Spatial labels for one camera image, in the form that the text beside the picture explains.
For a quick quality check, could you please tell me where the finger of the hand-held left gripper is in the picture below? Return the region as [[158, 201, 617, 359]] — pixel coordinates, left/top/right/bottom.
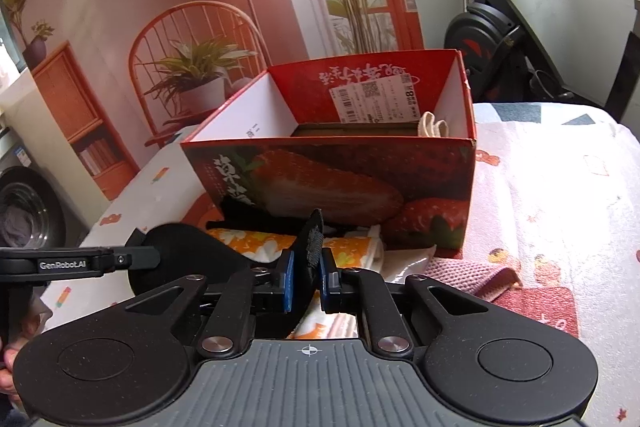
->
[[110, 246, 162, 279]]

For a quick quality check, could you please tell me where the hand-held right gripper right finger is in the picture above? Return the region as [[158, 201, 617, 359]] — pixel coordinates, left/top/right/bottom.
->
[[319, 248, 490, 355]]

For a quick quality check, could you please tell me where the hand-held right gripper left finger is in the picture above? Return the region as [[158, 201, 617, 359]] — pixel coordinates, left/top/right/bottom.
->
[[124, 249, 297, 358]]

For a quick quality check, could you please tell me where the strawberry printed cardboard box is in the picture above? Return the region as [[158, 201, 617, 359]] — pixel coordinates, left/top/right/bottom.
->
[[180, 48, 478, 251]]

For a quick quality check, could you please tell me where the person's left hand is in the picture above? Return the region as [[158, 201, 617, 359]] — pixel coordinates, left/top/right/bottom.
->
[[0, 294, 53, 408]]

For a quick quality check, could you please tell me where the orange flower printed towel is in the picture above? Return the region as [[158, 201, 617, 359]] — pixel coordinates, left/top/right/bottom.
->
[[207, 227, 387, 341]]

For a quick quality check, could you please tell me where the washing machine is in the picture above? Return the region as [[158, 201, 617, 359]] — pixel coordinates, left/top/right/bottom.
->
[[0, 72, 115, 254]]

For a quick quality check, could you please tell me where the white cloth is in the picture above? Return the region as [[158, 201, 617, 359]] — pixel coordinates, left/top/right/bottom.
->
[[370, 227, 439, 286]]

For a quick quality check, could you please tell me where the pink knitted cloth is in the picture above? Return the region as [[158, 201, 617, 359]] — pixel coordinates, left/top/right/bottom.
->
[[429, 257, 524, 304]]

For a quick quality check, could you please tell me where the cream cloth glove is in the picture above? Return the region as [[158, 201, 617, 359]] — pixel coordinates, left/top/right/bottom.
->
[[416, 111, 451, 138]]

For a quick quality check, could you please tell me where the black exercise bike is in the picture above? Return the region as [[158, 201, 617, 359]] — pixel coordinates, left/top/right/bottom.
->
[[432, 0, 640, 120]]

